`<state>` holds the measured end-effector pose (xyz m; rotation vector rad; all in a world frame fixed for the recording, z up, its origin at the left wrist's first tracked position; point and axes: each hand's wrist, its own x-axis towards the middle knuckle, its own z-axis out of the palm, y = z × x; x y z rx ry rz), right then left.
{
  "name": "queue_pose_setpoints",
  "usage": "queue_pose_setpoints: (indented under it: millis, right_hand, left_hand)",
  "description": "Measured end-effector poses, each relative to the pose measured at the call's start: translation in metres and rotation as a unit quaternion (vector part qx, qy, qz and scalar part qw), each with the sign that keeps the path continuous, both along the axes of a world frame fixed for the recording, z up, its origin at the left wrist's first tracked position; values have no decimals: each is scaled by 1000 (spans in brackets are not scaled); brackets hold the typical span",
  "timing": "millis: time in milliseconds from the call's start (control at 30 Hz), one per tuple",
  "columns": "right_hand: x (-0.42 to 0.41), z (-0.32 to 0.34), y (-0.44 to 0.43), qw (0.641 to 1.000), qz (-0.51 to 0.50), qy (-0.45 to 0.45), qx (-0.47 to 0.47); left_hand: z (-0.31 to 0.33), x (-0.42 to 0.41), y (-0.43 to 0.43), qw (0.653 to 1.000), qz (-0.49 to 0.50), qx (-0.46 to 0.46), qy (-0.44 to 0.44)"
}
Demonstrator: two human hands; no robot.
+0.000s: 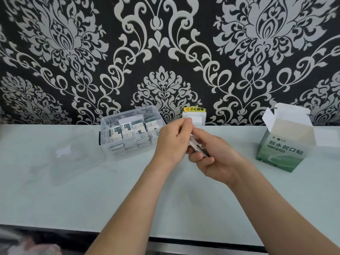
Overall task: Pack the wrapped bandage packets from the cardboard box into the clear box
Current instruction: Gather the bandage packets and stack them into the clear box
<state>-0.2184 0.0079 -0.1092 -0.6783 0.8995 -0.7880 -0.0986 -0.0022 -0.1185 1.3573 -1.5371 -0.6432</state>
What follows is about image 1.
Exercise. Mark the person's left hand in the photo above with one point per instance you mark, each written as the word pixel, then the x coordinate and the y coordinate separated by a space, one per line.
pixel 172 146

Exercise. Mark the green white cardboard carton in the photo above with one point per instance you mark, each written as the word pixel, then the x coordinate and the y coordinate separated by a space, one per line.
pixel 284 154

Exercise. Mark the clear plastic box lid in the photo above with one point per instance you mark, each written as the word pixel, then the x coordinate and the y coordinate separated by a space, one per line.
pixel 63 151

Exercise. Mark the white wall socket yellow label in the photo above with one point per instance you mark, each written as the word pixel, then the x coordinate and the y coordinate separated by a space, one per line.
pixel 196 116

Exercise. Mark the person's left forearm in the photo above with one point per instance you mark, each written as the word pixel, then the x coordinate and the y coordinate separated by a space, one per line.
pixel 127 217

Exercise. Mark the person's right forearm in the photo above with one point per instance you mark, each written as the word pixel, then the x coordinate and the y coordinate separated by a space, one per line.
pixel 287 220

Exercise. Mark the person's right hand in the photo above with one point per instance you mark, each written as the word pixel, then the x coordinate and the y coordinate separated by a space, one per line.
pixel 220 161

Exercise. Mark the crumpled plastic bag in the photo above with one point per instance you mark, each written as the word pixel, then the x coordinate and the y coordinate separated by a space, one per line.
pixel 29 245

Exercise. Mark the small white green packet bundle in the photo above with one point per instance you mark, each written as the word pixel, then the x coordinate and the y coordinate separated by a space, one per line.
pixel 199 147

